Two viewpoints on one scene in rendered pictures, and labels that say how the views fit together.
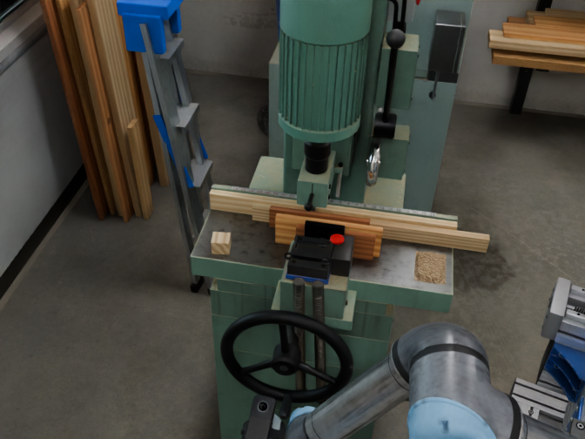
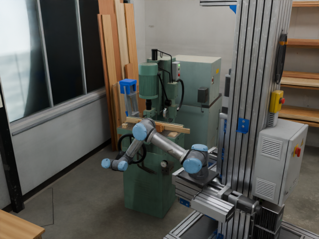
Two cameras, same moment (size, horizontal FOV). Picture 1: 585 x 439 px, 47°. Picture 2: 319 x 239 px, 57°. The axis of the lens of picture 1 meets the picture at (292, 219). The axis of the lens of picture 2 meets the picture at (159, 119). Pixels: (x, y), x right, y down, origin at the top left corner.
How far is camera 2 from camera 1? 151 cm
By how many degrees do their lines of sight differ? 24
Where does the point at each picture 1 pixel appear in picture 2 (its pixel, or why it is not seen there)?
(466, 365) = (146, 120)
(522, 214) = not seen: hidden behind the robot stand
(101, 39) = (118, 96)
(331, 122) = (147, 94)
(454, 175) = not seen: hidden behind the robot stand
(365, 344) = (157, 156)
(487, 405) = (147, 125)
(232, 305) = (126, 143)
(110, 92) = (119, 111)
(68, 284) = (98, 164)
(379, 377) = not seen: hidden behind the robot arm
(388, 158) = (170, 112)
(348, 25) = (149, 71)
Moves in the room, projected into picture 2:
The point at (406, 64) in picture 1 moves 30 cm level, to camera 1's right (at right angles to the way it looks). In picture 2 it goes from (172, 87) to (203, 89)
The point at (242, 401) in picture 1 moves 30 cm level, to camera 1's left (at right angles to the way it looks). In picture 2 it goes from (129, 178) to (101, 174)
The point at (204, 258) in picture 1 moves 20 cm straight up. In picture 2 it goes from (119, 128) to (118, 108)
